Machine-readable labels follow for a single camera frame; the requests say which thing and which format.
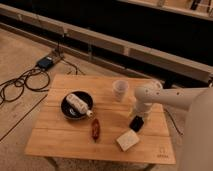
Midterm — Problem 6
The black eraser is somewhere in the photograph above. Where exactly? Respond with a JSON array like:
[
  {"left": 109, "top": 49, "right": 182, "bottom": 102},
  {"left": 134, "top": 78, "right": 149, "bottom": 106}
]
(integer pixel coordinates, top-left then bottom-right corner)
[{"left": 129, "top": 116, "right": 144, "bottom": 132}]

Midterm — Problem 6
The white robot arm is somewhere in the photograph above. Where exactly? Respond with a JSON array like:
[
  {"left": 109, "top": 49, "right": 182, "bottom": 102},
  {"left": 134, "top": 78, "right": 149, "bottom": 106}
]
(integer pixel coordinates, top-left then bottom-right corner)
[{"left": 132, "top": 81, "right": 213, "bottom": 171}]

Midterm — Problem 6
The white sponge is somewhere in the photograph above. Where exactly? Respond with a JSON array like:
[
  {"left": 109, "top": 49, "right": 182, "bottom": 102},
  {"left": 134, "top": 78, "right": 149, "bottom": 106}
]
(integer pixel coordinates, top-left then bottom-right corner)
[{"left": 116, "top": 130, "right": 140, "bottom": 151}]

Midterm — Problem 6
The clear plastic cup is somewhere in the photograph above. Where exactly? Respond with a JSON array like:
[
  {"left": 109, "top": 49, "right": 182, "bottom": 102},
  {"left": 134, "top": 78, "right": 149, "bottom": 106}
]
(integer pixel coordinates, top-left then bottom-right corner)
[{"left": 112, "top": 80, "right": 129, "bottom": 102}]

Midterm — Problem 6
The red-brown snack packet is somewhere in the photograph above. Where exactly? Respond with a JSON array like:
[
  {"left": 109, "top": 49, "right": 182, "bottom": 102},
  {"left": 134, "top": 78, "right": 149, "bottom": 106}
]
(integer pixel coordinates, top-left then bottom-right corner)
[{"left": 92, "top": 118, "right": 100, "bottom": 142}]

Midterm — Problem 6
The wooden table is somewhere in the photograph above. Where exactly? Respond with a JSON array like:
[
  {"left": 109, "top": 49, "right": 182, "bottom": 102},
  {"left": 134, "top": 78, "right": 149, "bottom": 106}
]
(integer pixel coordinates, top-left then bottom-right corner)
[{"left": 25, "top": 75, "right": 176, "bottom": 164}]

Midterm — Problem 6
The white bottle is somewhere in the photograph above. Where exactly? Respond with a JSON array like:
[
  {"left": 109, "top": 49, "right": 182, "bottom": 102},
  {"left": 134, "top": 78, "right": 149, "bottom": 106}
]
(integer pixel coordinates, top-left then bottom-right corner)
[{"left": 66, "top": 93, "right": 93, "bottom": 117}]

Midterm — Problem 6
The black bowl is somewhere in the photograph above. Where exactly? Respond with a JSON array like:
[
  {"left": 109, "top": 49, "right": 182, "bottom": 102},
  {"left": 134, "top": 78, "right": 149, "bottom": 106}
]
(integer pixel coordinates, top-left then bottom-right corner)
[{"left": 61, "top": 91, "right": 93, "bottom": 120}]

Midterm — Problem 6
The black power adapter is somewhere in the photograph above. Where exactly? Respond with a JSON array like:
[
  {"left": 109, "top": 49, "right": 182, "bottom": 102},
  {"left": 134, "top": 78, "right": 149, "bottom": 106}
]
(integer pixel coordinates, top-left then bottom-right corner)
[{"left": 36, "top": 56, "right": 54, "bottom": 71}]

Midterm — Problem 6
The black cable bundle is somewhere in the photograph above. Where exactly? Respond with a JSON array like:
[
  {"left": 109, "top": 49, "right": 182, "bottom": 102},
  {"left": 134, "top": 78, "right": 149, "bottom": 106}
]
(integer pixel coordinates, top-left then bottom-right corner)
[{"left": 0, "top": 65, "right": 52, "bottom": 106}]

